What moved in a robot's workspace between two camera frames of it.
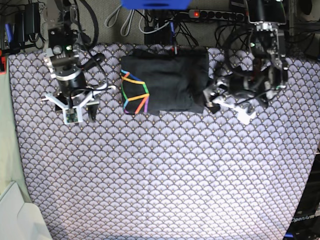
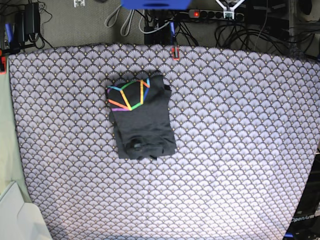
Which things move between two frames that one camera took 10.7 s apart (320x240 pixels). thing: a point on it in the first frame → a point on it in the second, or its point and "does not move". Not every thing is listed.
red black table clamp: [174, 50] does not move
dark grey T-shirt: [172, 80] → [141, 114]
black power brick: [27, 22] does not move
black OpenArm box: [305, 224] does not move
